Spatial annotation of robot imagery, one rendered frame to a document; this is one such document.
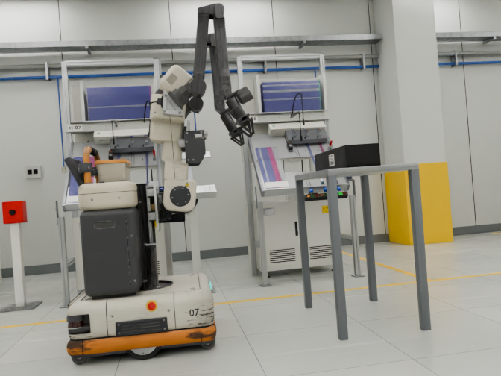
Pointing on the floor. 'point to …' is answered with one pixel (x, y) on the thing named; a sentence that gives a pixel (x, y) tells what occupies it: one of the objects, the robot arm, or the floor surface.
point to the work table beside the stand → (364, 237)
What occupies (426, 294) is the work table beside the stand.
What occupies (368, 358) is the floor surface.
